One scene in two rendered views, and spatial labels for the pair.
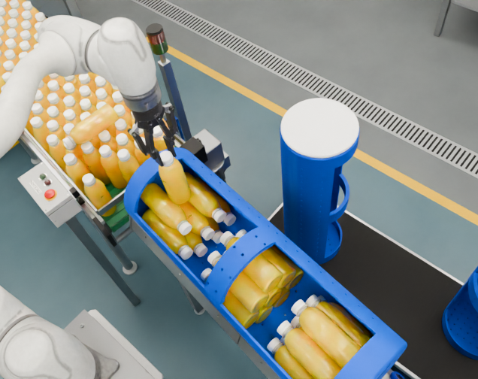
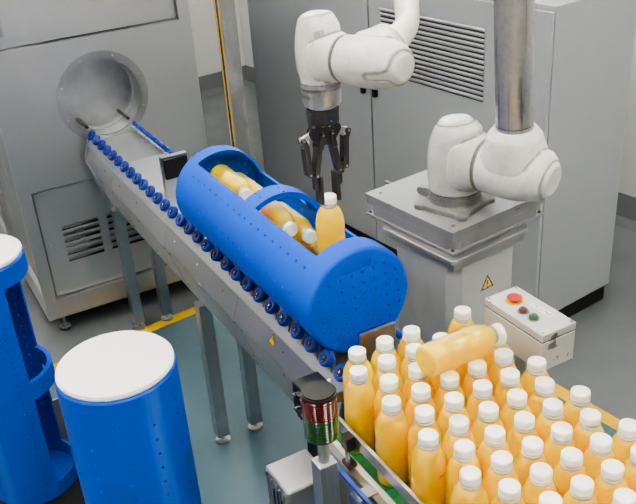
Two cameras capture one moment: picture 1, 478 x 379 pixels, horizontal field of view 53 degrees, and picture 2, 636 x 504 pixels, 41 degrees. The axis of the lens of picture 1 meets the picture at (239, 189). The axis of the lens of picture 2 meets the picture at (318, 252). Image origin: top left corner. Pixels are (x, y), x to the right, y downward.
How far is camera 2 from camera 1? 275 cm
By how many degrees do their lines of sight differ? 96
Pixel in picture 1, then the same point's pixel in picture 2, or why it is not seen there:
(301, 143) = (153, 346)
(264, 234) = (252, 201)
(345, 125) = (80, 358)
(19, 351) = (461, 117)
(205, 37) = not seen: outside the picture
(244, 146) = not seen: outside the picture
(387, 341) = (193, 161)
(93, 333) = (440, 221)
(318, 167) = not seen: hidden behind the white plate
